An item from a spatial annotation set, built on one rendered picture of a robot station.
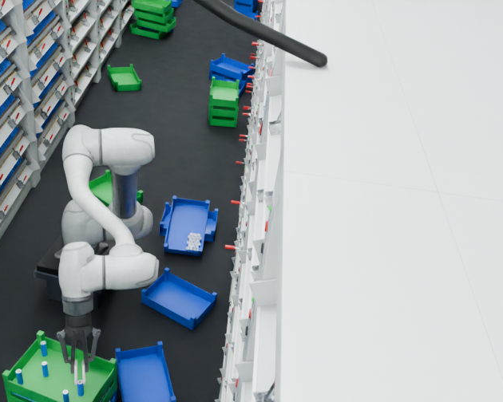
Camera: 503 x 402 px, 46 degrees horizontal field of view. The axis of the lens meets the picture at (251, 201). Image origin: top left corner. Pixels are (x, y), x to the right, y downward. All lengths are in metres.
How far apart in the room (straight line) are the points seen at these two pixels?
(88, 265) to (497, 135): 1.21
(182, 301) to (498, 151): 2.20
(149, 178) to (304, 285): 3.14
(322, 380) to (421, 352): 0.10
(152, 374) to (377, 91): 1.90
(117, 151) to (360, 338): 1.68
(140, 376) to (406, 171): 2.00
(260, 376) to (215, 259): 2.36
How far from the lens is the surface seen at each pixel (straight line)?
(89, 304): 1.84
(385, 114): 0.94
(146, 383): 2.63
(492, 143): 0.95
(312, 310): 0.57
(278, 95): 1.47
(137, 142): 2.15
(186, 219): 3.24
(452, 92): 1.08
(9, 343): 2.82
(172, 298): 2.93
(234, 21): 1.01
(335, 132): 0.85
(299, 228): 0.66
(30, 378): 2.18
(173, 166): 3.82
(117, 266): 1.79
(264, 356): 0.84
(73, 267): 1.78
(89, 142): 2.15
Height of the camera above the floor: 2.15
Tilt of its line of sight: 37 degrees down
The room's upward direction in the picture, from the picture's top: 9 degrees clockwise
